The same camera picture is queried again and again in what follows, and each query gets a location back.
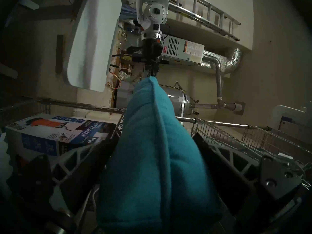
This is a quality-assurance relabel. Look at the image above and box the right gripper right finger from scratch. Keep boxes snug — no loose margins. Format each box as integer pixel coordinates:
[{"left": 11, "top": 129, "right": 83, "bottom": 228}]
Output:
[{"left": 193, "top": 132, "right": 307, "bottom": 216}]

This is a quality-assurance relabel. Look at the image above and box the chrome wire shelving rack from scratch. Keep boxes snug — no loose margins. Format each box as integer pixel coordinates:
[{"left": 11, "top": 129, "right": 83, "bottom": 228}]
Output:
[{"left": 0, "top": 97, "right": 312, "bottom": 234}]

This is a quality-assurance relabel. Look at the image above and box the utility pump cardboard box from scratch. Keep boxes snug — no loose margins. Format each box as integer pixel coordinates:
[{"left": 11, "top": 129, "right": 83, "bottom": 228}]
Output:
[{"left": 5, "top": 114, "right": 117, "bottom": 163}]

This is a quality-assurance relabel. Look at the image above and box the aluminium ladder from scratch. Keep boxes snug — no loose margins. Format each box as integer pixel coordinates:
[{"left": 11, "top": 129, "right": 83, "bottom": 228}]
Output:
[{"left": 168, "top": 0, "right": 242, "bottom": 41}]

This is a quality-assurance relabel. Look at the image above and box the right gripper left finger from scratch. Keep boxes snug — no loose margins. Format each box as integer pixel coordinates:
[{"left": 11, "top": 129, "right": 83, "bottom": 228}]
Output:
[{"left": 7, "top": 136, "right": 122, "bottom": 216}]

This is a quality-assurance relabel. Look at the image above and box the grey water heater tank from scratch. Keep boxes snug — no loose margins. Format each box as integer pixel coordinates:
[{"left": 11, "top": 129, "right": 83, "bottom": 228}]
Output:
[{"left": 117, "top": 80, "right": 195, "bottom": 116}]

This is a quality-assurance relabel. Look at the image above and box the metal flue pipe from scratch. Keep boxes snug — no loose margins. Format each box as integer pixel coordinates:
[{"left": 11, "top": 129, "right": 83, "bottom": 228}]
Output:
[{"left": 204, "top": 54, "right": 245, "bottom": 114}]

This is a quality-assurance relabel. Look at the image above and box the silver flexible foil duct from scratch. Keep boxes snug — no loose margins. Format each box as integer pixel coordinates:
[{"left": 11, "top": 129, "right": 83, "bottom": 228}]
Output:
[{"left": 202, "top": 47, "right": 243, "bottom": 74}]

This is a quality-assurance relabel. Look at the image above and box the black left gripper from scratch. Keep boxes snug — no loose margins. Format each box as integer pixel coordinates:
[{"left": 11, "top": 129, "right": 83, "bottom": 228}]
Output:
[{"left": 127, "top": 39, "right": 170, "bottom": 78}]

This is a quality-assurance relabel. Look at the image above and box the teal tufted seat cushion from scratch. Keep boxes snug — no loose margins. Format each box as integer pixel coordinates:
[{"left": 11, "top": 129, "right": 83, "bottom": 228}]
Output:
[{"left": 96, "top": 76, "right": 223, "bottom": 234}]

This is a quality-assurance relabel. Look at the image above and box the striped candy cane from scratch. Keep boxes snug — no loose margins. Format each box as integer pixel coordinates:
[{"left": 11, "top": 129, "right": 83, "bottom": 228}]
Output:
[{"left": 107, "top": 71, "right": 122, "bottom": 90}]

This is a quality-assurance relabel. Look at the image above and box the white storage box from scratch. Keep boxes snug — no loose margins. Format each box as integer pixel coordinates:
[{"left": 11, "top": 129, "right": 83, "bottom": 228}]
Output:
[{"left": 268, "top": 104, "right": 312, "bottom": 141}]

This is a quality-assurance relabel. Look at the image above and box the white rolling overbed table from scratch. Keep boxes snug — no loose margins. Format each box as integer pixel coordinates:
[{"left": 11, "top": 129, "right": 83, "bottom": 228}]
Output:
[{"left": 0, "top": 0, "right": 122, "bottom": 93}]

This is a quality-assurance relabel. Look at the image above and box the grey furnace unit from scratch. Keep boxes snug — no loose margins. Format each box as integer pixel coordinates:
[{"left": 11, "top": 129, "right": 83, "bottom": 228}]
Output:
[{"left": 160, "top": 34, "right": 205, "bottom": 64}]

